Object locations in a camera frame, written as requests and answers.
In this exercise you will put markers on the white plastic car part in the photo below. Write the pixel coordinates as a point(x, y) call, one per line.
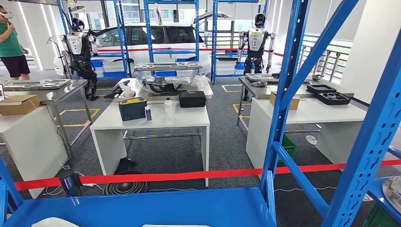
point(54, 223)
point(175, 225)

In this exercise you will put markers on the black part in plastic wrap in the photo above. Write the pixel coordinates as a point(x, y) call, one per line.
point(163, 86)

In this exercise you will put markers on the round metal casting part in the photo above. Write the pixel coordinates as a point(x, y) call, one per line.
point(393, 189)

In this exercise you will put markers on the black hard case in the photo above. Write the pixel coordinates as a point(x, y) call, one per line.
point(192, 99)

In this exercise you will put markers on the clear plastic bottle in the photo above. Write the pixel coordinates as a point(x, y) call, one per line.
point(168, 108)

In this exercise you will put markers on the white rectangular table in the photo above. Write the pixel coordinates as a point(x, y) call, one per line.
point(150, 120)
point(31, 147)
point(329, 116)

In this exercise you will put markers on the small blue white carton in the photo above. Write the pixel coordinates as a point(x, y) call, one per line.
point(148, 114)

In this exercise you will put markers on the metal fixture plate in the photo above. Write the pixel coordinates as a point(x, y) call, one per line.
point(34, 84)
point(260, 76)
point(167, 65)

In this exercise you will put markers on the red barrier belt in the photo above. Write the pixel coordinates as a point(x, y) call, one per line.
point(188, 175)

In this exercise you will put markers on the blue yellow tool bag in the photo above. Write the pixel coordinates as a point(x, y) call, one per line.
point(133, 109)

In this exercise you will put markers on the white plastic bag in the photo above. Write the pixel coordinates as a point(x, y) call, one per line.
point(127, 89)

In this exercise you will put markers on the white car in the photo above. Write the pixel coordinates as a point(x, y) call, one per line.
point(169, 40)

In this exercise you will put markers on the black angled stand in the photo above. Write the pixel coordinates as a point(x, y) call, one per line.
point(112, 92)

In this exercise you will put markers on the white black humanoid robot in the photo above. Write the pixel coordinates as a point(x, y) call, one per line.
point(78, 47)
point(256, 40)

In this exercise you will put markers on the green plastic crate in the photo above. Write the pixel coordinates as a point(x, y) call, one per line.
point(382, 217)
point(288, 147)

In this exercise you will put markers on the blue storage bin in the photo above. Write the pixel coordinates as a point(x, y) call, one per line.
point(114, 74)

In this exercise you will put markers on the cardboard box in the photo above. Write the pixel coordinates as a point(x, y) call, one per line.
point(296, 102)
point(18, 105)

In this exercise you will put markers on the clear plastic bag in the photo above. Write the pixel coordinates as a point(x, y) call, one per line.
point(311, 140)

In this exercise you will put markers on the black foam tray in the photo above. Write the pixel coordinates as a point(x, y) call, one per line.
point(333, 98)
point(321, 89)

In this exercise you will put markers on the metal railing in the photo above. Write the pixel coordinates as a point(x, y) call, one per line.
point(325, 59)

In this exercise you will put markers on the open laptop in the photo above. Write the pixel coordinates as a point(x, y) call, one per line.
point(1, 92)

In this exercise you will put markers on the person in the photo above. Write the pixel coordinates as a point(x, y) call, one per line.
point(9, 44)

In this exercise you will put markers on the white VR headset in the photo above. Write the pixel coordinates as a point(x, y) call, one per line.
point(5, 15)

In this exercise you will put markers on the dark stanchion post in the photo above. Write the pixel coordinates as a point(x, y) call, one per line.
point(69, 183)

